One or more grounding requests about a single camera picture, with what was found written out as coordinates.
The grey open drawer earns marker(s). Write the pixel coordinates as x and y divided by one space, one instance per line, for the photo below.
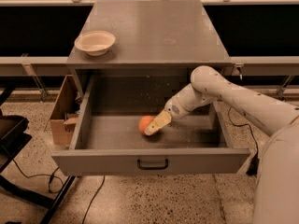
106 140

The grey cabinet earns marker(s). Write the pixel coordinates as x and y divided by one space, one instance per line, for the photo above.
159 34

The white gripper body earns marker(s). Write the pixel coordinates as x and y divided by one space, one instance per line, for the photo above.
173 108

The cardboard box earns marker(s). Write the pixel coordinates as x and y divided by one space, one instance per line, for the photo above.
64 115

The white paper bowl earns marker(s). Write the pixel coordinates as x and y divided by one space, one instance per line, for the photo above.
95 43

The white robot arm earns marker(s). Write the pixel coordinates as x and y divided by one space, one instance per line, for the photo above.
277 186

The black stand frame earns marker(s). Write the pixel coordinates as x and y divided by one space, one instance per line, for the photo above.
33 168

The orange fruit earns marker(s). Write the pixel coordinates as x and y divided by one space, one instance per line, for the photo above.
144 123

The grey rail barrier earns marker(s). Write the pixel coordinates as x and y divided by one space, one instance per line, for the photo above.
262 36

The black power adapter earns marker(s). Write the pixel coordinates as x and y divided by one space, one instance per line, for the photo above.
253 166

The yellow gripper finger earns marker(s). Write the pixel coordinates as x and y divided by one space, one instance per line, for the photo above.
161 120

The black drawer handle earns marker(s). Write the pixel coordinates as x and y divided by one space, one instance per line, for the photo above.
152 166

